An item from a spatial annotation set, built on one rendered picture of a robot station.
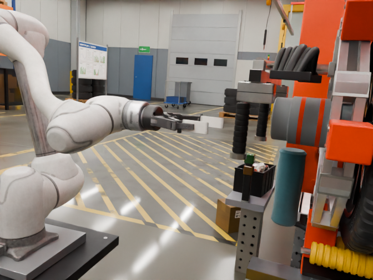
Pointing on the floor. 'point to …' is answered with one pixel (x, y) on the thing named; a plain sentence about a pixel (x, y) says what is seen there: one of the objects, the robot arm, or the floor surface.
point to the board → (91, 62)
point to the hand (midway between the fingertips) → (212, 125)
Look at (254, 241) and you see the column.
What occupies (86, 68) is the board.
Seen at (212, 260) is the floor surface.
